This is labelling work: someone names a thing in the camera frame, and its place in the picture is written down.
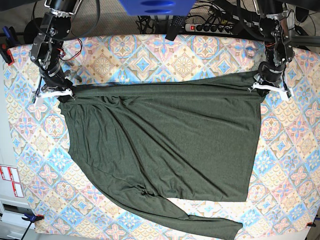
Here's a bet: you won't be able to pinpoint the orange clamp lower right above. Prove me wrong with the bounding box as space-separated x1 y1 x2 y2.
306 222 317 227

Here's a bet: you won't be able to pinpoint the blue clamp upper left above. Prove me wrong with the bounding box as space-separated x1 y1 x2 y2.
0 26 16 66

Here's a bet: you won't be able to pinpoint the grey cabinet lower left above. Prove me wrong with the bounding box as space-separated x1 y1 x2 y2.
0 198 32 240

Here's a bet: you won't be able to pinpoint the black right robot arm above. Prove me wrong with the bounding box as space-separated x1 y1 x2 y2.
29 0 81 106

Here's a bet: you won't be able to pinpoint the blue plastic box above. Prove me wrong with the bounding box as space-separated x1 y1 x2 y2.
119 0 196 16

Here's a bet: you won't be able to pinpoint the patterned pastel tablecloth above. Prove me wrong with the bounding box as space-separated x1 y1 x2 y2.
0 34 320 240

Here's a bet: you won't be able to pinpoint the dark green long-sleeve shirt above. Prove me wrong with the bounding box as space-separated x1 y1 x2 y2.
59 71 263 240

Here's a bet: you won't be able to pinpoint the blue clamp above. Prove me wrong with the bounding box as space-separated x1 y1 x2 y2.
21 213 45 240
0 26 16 66

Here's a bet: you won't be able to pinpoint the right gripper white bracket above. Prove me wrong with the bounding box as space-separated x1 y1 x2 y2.
31 66 76 107

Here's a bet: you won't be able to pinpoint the black power adapter box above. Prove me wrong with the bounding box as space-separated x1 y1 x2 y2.
230 6 260 32

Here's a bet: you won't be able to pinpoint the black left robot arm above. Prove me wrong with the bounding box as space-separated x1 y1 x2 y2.
249 0 294 101

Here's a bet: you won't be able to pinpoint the black round stand base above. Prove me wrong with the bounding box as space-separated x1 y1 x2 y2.
23 17 43 44

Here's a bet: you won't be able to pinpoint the black remote control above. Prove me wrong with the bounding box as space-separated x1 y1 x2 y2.
165 15 187 41

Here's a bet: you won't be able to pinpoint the blue clamp lower left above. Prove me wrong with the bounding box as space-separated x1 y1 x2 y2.
21 213 45 240

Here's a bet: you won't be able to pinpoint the black power strip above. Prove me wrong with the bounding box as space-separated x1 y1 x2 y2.
184 23 234 34

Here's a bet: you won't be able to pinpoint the red and white labels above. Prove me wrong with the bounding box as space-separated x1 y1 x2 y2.
0 165 24 198

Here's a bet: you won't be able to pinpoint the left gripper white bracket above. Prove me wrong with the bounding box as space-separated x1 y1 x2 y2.
248 62 293 102

